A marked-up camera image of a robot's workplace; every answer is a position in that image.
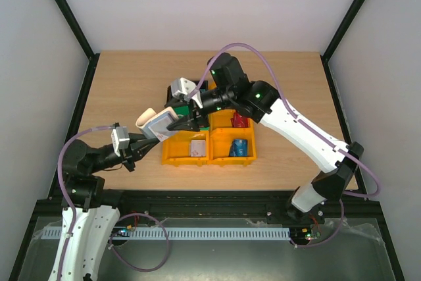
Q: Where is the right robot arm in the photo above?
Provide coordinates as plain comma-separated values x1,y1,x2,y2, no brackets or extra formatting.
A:
168,53,364,223

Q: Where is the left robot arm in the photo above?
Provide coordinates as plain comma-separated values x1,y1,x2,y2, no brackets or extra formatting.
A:
49,127,159,280

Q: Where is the yellow bin middle right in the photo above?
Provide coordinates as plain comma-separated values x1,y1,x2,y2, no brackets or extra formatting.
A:
210,109,253,130

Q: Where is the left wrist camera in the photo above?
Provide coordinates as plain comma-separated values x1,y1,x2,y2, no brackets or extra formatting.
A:
111,123,130,157

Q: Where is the yellow bin back right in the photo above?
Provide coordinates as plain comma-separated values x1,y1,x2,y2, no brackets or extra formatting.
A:
208,81,216,91

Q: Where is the yellow bin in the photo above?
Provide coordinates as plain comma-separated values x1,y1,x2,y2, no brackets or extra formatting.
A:
161,130,210,166
209,128,257,166
210,109,253,130
208,81,216,91

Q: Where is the yellow bin front right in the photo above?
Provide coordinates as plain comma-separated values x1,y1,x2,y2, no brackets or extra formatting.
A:
209,128,257,166

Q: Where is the green bin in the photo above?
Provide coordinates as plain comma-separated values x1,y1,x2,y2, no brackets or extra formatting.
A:
167,104,210,132

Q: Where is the yellow bin front left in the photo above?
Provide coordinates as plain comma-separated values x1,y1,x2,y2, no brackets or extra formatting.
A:
161,130,210,166

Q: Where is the blue card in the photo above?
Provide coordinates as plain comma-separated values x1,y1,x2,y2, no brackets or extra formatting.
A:
229,138,248,157

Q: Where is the black bin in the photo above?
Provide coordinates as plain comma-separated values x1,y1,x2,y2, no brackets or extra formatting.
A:
166,79,210,109

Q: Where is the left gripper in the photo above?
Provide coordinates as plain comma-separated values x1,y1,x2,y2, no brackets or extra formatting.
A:
89,133,160,173

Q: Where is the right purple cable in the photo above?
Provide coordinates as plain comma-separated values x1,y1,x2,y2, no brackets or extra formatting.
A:
186,42,382,249

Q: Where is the black aluminium frame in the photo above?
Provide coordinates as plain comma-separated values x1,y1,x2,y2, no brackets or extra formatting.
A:
9,0,405,280

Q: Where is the red card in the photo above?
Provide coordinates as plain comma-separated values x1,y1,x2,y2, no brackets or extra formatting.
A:
231,112,249,128

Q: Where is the white card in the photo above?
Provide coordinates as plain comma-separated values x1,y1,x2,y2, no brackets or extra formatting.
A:
189,140,207,157

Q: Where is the grey cable duct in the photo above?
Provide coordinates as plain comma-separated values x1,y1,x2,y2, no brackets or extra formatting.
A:
42,225,291,242

